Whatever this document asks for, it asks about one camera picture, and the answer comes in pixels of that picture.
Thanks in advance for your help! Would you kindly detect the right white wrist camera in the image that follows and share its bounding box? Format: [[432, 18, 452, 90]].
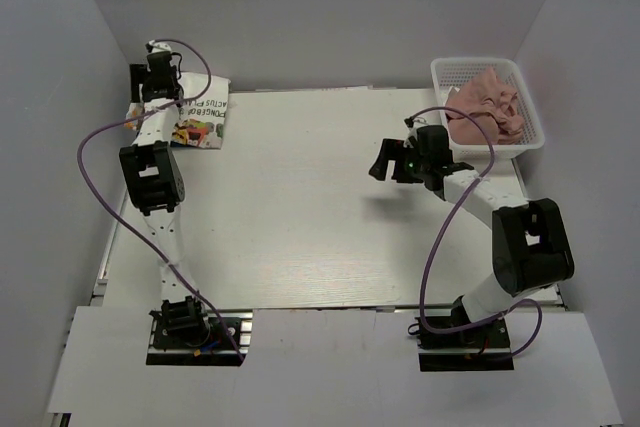
[[404, 116, 429, 136]]

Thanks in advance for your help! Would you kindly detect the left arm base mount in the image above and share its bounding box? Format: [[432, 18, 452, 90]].
[[146, 313, 243, 367]]

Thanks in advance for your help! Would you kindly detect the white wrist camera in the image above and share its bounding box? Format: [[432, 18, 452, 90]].
[[404, 116, 429, 136], [145, 40, 173, 54]]

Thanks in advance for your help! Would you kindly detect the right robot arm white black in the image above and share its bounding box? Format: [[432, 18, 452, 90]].
[[369, 125, 575, 346]]

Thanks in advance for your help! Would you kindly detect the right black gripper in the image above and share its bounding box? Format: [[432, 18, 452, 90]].
[[369, 139, 430, 184]]

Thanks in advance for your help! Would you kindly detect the pink t-shirt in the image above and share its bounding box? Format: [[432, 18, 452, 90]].
[[445, 67, 525, 145]]

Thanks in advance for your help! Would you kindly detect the white plastic mesh basket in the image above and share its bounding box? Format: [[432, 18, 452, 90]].
[[430, 57, 545, 160]]

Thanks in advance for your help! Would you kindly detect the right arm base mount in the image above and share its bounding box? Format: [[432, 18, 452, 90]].
[[407, 320, 514, 373]]

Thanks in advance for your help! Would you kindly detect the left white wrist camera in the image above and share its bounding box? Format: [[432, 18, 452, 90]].
[[145, 40, 173, 54]]

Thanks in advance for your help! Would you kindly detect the white printed t-shirt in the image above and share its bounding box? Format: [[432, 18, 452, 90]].
[[125, 72, 230, 149]]

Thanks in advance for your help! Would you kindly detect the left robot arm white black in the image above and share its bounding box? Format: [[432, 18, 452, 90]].
[[119, 42, 212, 347]]

